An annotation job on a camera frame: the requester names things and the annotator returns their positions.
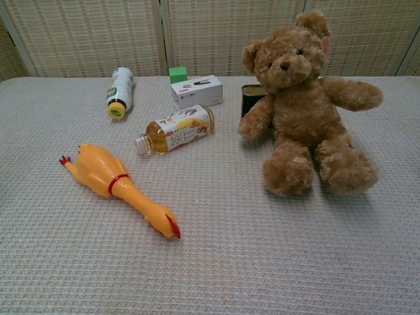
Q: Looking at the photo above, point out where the dark green tin can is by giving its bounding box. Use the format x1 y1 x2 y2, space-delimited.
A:
241 83 273 127

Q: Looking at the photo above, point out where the green cube block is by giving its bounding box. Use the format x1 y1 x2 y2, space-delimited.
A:
169 66 188 84

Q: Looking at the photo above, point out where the tea bottle with amber liquid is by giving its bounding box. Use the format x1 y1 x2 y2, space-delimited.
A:
133 104 217 156

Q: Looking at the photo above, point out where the woven folding screen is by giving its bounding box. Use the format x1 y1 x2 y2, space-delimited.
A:
0 0 420 83

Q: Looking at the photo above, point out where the white bottle with yellow cap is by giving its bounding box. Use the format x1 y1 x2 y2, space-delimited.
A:
105 66 136 120

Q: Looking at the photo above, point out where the white rectangular product box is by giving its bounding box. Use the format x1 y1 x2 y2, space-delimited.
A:
170 74 224 111

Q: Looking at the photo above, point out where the woven beige tablecloth with fringe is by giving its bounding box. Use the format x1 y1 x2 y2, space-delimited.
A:
0 75 420 315

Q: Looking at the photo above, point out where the yellow rubber chicken toy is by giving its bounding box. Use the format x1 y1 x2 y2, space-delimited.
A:
58 142 182 240

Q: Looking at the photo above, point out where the brown teddy bear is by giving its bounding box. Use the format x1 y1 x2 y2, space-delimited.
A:
238 9 385 197

